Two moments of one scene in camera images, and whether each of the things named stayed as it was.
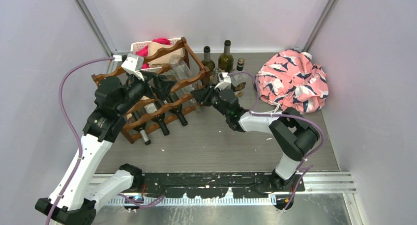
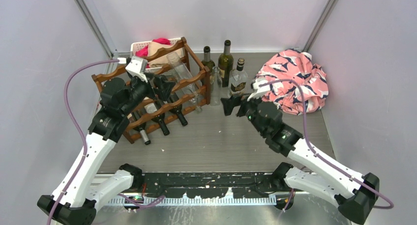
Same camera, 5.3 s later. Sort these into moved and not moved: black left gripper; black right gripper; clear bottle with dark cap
Moved: black right gripper
Not moved: black left gripper; clear bottle with dark cap
